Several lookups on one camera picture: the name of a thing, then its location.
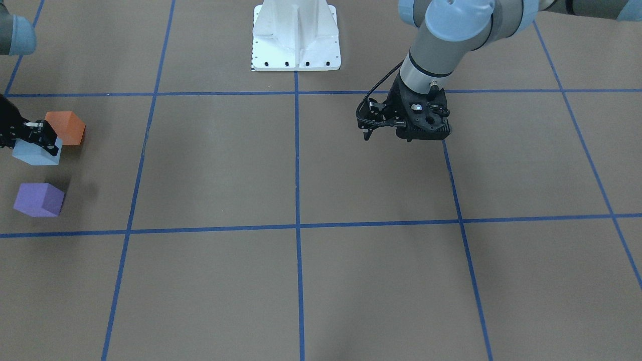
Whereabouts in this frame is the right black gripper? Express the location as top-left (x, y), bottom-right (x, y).
top-left (1, 94), bottom-right (60, 157)

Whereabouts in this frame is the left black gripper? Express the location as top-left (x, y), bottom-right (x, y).
top-left (356, 70), bottom-right (451, 142)

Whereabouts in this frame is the light blue foam block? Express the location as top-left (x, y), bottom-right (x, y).
top-left (12, 138), bottom-right (63, 166)

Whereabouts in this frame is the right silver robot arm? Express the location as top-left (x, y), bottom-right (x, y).
top-left (1, 5), bottom-right (60, 157)

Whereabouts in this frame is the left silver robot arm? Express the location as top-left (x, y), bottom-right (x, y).
top-left (356, 1), bottom-right (640, 142)

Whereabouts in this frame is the orange foam block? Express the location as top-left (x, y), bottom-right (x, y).
top-left (45, 111), bottom-right (86, 146)

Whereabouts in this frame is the purple foam block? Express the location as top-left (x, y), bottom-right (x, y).
top-left (13, 183), bottom-right (66, 217)

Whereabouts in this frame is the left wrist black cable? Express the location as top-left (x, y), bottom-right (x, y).
top-left (356, 60), bottom-right (404, 131)

